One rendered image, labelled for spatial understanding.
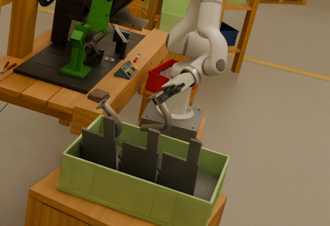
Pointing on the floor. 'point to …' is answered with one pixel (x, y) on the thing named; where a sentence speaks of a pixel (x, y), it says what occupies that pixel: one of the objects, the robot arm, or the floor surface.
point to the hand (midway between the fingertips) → (159, 98)
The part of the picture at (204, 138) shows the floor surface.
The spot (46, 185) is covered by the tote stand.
